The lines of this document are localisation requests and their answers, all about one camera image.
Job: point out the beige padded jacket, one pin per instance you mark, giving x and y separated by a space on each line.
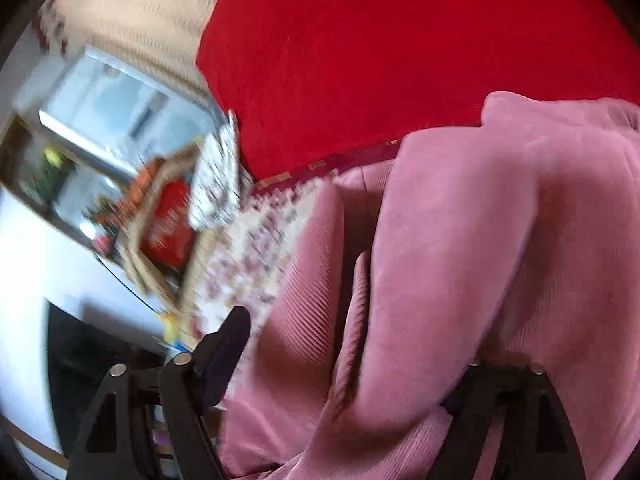
137 265

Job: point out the silver refrigerator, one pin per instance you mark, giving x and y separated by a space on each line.
115 105

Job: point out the floral red-bordered blanket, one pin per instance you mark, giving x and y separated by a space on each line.
250 250

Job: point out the yellow and blue toy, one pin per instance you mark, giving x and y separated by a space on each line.
172 329

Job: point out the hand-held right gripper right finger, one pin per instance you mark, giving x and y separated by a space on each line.
500 400

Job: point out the wooden glass display cabinet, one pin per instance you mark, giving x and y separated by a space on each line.
30 160

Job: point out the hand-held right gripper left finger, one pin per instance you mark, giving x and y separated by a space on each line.
224 357

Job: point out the black screen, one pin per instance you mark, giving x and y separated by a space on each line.
85 355

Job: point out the orange black patterned cloth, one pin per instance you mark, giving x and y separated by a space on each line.
142 180

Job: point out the beige dotted curtain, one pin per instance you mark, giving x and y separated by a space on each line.
150 10

